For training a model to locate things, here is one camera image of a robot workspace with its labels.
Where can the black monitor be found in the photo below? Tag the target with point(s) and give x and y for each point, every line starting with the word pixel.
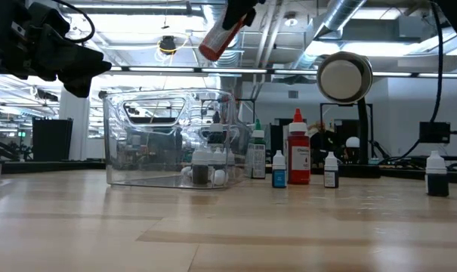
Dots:
pixel 434 132

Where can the small black dropper bottle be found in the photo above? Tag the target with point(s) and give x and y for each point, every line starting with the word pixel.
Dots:
pixel 331 177

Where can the black desk lamp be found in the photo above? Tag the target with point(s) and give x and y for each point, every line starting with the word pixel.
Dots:
pixel 341 77

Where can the grey wall vent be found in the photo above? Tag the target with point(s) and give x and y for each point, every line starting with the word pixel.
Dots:
pixel 293 94

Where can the black overhead camera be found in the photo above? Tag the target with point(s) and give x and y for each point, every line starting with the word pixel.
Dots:
pixel 167 44

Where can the clear plastic storage bin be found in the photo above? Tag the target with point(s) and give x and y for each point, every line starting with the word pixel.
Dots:
pixel 145 158

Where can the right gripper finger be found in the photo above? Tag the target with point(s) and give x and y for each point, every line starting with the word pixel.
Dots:
pixel 237 11
pixel 251 17

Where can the small navy dropper bottle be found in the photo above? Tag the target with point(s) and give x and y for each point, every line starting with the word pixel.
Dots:
pixel 437 181

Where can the black cabinet panel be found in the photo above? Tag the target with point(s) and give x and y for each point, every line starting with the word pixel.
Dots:
pixel 52 140

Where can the spiral metal air duct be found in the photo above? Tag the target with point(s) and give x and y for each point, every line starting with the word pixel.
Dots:
pixel 341 11
pixel 222 56

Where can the tall green food coloring bottle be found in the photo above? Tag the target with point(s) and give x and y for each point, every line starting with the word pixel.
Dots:
pixel 258 162

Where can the white round globe lamp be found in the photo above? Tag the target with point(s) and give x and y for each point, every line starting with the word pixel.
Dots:
pixel 352 142

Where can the rectangular ceiling light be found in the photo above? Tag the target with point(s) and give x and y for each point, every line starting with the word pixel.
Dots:
pixel 383 49

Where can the grey ceiling pipe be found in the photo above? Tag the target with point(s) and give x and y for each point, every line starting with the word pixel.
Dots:
pixel 137 8

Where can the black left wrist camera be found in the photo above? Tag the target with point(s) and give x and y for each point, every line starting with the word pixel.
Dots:
pixel 48 22

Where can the small blue dropper bottle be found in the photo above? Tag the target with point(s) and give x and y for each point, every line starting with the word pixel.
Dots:
pixel 279 177

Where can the round ceiling sensor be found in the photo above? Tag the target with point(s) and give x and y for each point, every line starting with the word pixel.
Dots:
pixel 291 22

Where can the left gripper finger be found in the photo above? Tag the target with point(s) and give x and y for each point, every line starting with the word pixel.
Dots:
pixel 65 62
pixel 101 70

